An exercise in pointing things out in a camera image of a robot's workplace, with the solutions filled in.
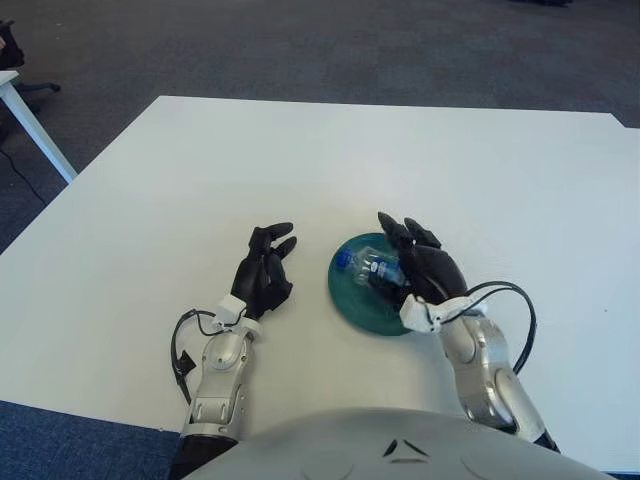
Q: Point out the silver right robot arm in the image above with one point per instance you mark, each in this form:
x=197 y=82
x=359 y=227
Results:
x=480 y=360

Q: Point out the person in dark clothes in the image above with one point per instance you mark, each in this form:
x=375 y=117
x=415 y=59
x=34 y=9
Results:
x=11 y=50

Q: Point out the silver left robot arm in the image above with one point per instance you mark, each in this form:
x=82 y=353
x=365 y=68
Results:
x=225 y=355

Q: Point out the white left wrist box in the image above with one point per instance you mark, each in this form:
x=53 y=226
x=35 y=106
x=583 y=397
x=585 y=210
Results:
x=230 y=306

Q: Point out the clear bottle with blue cap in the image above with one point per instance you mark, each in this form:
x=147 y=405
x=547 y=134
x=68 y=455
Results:
x=360 y=262

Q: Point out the black office chair base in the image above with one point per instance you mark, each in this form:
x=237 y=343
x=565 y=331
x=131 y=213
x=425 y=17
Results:
x=39 y=88

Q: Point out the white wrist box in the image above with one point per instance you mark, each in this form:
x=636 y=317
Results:
x=415 y=312
x=230 y=306

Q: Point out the white side table leg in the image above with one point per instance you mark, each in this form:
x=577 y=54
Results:
x=35 y=131

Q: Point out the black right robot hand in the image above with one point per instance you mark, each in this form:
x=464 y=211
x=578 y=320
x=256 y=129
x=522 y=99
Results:
x=432 y=272

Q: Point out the silver robot torso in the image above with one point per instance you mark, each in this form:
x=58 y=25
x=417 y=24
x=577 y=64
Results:
x=390 y=450

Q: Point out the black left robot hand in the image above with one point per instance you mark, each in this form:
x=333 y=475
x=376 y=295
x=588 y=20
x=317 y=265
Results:
x=260 y=280

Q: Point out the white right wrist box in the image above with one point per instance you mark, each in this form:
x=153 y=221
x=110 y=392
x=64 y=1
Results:
x=415 y=312

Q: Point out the green round plate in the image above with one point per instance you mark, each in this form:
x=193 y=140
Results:
x=350 y=300

